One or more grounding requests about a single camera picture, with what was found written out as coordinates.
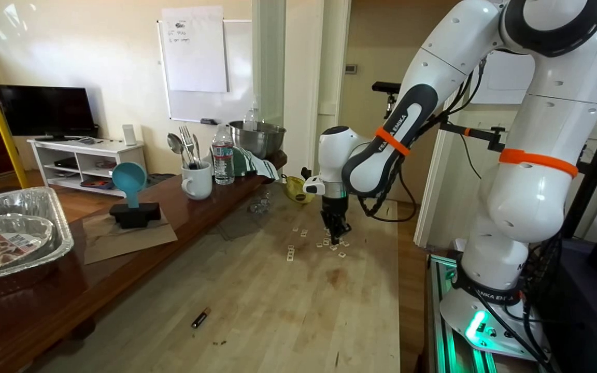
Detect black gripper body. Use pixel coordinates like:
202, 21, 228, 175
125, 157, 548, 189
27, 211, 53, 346
319, 195, 350, 226

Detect green striped dish towel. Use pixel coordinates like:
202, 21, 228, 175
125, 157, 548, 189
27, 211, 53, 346
231, 145, 281, 182

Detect large steel mixing bowl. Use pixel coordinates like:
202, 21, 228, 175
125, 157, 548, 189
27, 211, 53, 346
238, 120, 288, 160

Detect white side panel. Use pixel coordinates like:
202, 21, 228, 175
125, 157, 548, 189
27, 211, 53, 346
413, 126, 501, 253

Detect clear pump sanitizer bottle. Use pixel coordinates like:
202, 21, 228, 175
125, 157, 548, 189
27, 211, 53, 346
244, 104, 262, 132

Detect clear plastic water bottle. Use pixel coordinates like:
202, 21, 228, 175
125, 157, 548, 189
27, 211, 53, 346
208, 124, 236, 186

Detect white ceramic mug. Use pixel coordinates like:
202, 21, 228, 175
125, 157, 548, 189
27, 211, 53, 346
179, 162, 216, 202

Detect small black marker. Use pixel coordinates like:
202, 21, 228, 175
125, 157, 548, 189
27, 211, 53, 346
188, 307, 211, 330

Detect white whiteboard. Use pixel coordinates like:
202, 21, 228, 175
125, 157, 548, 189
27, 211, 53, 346
154, 17, 254, 124

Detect metal utensils in mug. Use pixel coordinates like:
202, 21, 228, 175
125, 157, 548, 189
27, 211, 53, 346
166, 124, 202, 170

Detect black funnel base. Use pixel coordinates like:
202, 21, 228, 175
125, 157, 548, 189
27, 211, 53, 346
108, 201, 163, 230

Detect brown cardboard sheet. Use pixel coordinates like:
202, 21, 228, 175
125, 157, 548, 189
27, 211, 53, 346
78, 205, 179, 267

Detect blue bowl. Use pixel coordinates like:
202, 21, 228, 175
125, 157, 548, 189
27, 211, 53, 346
109, 160, 148, 209

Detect white flip chart paper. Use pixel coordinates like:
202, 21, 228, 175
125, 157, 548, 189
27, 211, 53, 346
160, 5, 229, 94

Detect white television shelf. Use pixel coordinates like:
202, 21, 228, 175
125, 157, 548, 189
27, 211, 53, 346
27, 135, 148, 199

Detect black equipment box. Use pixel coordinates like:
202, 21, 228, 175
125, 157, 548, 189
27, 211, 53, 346
538, 236, 597, 373

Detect dark wooden counter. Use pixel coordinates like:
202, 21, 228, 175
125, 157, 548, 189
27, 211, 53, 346
0, 147, 290, 373

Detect black flat television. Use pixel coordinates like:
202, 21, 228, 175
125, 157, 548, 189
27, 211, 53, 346
0, 83, 102, 141

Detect aluminium foil tray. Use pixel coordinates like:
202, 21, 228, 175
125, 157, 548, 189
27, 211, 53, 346
0, 183, 76, 287

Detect yellow stick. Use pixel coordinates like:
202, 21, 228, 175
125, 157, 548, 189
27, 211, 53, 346
0, 101, 31, 191

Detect black camera on stand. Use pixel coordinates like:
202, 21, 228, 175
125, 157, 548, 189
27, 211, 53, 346
368, 78, 402, 124

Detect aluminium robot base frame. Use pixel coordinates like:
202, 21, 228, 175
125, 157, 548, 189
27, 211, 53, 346
425, 251, 555, 373

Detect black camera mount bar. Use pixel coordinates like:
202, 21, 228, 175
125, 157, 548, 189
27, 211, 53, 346
438, 117, 509, 152

